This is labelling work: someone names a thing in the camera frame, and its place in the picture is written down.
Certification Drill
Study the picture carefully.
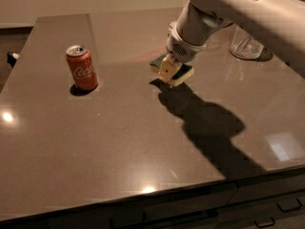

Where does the black drawer handle lower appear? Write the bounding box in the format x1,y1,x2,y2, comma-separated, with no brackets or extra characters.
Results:
254,217,275,229

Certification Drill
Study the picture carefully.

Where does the clear plastic cup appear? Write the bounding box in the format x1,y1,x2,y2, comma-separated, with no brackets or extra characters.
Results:
230,27,264,60

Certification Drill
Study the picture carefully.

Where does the dark object on floor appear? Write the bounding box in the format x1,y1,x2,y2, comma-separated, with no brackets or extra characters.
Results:
7,52,19,68

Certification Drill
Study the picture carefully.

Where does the black drawer handle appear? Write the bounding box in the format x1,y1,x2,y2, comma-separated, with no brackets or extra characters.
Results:
276,198,303,213
254,217,275,229

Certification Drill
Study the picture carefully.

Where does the green and yellow sponge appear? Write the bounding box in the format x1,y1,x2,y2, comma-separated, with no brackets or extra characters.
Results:
150,54,194,87

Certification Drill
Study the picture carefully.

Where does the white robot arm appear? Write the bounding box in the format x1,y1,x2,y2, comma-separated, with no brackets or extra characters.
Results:
158,0,305,82

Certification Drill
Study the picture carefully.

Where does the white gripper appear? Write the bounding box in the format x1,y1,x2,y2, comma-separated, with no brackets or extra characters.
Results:
158,29,207,83

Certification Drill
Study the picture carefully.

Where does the red coca-cola can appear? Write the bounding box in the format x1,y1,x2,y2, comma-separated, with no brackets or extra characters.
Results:
66,45,98,92

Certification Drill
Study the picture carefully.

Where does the black drawer handle right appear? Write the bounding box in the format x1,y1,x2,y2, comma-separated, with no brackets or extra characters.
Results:
276,198,303,213

